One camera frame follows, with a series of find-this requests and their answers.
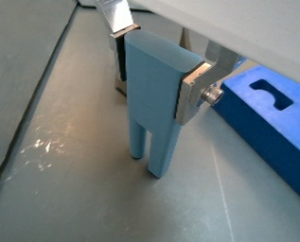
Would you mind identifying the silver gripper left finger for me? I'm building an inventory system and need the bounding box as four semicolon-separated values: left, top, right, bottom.
92;0;140;95

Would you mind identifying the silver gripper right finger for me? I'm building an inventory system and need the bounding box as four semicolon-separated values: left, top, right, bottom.
174;41;245;126

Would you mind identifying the light blue square-circle peg object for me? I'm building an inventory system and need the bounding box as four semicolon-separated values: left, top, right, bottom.
124;30;202;178

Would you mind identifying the blue shape-sorting board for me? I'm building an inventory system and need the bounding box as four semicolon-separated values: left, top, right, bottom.
214;65;300;196

